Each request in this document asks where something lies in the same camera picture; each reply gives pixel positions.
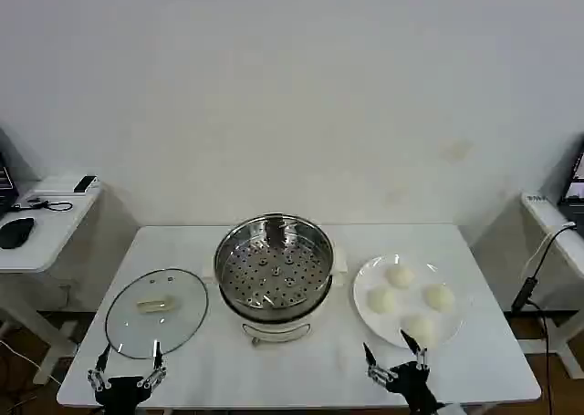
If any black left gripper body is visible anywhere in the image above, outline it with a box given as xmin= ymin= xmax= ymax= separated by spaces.
xmin=93 ymin=374 xmax=147 ymax=415

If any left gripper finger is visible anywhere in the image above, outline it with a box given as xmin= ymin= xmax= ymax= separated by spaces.
xmin=136 ymin=339 xmax=169 ymax=389
xmin=87 ymin=344 xmax=112 ymax=392

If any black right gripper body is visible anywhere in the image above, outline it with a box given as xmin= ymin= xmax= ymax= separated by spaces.
xmin=384 ymin=360 xmax=446 ymax=415

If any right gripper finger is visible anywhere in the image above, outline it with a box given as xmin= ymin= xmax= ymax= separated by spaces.
xmin=400 ymin=328 xmax=430 ymax=372
xmin=362 ymin=341 xmax=396 ymax=385

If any white steamed bun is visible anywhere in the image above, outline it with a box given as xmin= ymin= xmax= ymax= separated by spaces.
xmin=403 ymin=314 xmax=437 ymax=348
xmin=423 ymin=283 xmax=456 ymax=312
xmin=367 ymin=285 xmax=398 ymax=317
xmin=385 ymin=264 xmax=417 ymax=291

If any round glass lid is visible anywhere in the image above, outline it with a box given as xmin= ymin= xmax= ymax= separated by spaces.
xmin=104 ymin=266 xmax=210 ymax=359

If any white round plate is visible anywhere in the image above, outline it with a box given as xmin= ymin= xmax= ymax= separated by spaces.
xmin=352 ymin=254 xmax=467 ymax=350

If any white electric pot base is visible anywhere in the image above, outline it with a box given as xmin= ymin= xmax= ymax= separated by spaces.
xmin=202 ymin=245 xmax=349 ymax=343

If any steel perforated steamer basket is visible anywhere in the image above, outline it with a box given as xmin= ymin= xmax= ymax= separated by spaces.
xmin=214 ymin=213 xmax=335 ymax=321

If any white side desk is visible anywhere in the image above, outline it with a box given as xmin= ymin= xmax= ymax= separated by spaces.
xmin=0 ymin=174 xmax=104 ymax=385

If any black computer mouse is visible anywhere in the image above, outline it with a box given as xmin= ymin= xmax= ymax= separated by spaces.
xmin=0 ymin=216 xmax=37 ymax=251

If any white desk with label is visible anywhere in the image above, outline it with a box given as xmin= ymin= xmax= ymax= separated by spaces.
xmin=519 ymin=191 xmax=584 ymax=380

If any black and white phone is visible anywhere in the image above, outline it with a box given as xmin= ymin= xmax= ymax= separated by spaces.
xmin=72 ymin=174 xmax=100 ymax=193

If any black laptop with dark screen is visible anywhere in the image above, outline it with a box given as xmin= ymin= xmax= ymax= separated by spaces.
xmin=0 ymin=130 xmax=22 ymax=216

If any black laptop with pink screen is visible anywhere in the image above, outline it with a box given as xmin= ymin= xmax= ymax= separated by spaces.
xmin=558 ymin=134 xmax=584 ymax=234

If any cream lid handle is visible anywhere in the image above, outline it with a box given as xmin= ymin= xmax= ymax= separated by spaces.
xmin=136 ymin=296 xmax=182 ymax=316

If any white floor cable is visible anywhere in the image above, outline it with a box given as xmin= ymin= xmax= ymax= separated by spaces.
xmin=0 ymin=337 xmax=61 ymax=385

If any black floor cable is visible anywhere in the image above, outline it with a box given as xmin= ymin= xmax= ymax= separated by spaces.
xmin=0 ymin=355 xmax=40 ymax=415

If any steel wire pot handle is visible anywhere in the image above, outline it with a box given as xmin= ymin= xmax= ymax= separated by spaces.
xmin=241 ymin=321 xmax=312 ymax=347

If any white thin cable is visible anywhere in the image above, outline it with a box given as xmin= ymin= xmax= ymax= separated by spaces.
xmin=519 ymin=230 xmax=554 ymax=285

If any black looped desk cable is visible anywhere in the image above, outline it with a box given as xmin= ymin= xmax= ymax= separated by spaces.
xmin=11 ymin=196 xmax=75 ymax=213

